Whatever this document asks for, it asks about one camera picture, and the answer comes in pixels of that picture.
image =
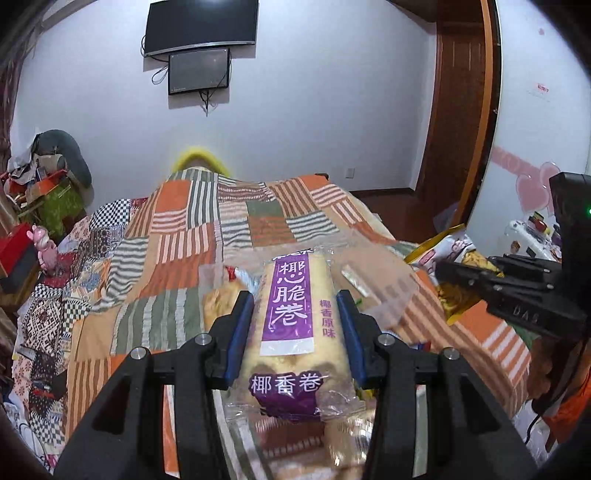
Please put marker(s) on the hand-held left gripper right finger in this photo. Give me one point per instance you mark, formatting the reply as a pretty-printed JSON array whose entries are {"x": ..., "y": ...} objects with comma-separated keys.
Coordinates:
[{"x": 348, "y": 332}]

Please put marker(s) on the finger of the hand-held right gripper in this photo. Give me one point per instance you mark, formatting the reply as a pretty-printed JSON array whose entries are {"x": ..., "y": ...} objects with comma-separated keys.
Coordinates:
[{"x": 466, "y": 277}]

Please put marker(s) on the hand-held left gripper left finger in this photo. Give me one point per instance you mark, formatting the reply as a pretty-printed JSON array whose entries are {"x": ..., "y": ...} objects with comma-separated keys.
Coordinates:
[{"x": 238, "y": 341}]

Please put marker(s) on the yellow chips packet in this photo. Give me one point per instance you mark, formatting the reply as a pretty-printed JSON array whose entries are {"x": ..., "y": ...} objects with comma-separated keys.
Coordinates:
[{"x": 443, "y": 251}]

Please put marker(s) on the yellow cracker packet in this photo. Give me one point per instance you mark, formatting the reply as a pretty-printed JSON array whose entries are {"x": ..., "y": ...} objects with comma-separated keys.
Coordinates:
[{"x": 218, "y": 297}]

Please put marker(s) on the clear plastic storage box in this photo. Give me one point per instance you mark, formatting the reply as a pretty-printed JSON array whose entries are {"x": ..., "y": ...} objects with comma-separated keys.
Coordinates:
[{"x": 392, "y": 286}]

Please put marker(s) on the purple label roll packet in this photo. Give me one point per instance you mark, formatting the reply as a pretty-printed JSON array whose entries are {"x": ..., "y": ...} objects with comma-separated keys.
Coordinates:
[{"x": 291, "y": 295}]

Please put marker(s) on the white sticker-covered appliance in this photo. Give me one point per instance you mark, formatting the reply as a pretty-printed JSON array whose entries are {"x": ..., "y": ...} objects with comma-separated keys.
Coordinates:
[{"x": 531, "y": 237}]

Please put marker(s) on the translucent purple plastic bag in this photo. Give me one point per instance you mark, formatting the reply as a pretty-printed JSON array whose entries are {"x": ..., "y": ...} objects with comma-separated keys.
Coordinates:
[{"x": 447, "y": 219}]

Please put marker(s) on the pink heart door decal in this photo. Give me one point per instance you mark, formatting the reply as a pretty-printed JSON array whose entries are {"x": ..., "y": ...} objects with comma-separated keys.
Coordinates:
[{"x": 521, "y": 177}]

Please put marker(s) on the striped patchwork blanket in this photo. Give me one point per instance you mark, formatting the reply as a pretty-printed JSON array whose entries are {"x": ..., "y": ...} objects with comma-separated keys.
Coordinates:
[{"x": 161, "y": 240}]

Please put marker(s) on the orange garment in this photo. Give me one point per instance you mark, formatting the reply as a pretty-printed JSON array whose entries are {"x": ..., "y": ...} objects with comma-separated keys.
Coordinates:
[{"x": 570, "y": 406}]

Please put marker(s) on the wooden door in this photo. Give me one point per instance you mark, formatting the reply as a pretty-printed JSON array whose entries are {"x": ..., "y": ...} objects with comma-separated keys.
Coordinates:
[{"x": 457, "y": 115}]

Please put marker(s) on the yellow foam tube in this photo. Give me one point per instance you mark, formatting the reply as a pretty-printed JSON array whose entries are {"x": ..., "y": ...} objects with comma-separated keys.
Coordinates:
[{"x": 198, "y": 154}]

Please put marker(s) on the pink plush toy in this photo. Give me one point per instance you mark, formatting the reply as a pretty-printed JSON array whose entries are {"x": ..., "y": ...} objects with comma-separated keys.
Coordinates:
[{"x": 44, "y": 249}]

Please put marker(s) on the green cardboard box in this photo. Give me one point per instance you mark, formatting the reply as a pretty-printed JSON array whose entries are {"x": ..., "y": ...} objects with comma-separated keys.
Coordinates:
[{"x": 62, "y": 207}]

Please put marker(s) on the white wardrobe door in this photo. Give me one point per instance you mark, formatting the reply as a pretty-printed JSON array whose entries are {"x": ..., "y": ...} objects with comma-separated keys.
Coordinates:
[{"x": 545, "y": 55}]

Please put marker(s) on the red box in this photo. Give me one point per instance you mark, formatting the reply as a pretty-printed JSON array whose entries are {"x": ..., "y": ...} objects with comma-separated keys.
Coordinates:
[{"x": 16, "y": 251}]

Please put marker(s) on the pile of household clutter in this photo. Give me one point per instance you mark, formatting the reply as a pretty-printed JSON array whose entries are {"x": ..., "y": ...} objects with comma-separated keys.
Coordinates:
[{"x": 27, "y": 177}]

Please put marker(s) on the pink wall sticker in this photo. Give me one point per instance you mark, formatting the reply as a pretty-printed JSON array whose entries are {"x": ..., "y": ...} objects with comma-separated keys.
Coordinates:
[{"x": 539, "y": 90}]

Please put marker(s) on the large black wall television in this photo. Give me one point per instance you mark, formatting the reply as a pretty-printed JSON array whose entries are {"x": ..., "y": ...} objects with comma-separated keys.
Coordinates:
[{"x": 198, "y": 23}]

